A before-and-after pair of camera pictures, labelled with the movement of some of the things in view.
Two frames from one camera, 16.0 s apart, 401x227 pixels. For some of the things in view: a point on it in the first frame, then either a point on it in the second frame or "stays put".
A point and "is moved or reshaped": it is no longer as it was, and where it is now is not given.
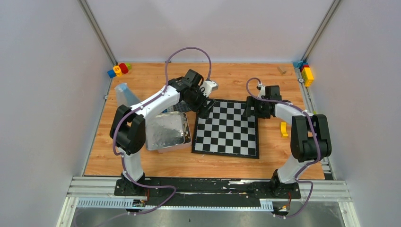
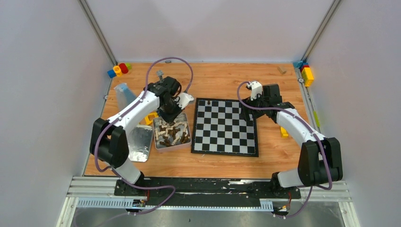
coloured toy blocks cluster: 118,70 stays put
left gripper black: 204,106 → 170,113
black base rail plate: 200,191 stays put
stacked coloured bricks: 306,71 stays put
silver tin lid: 164,129 is moved or reshaped
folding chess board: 226,132 stays put
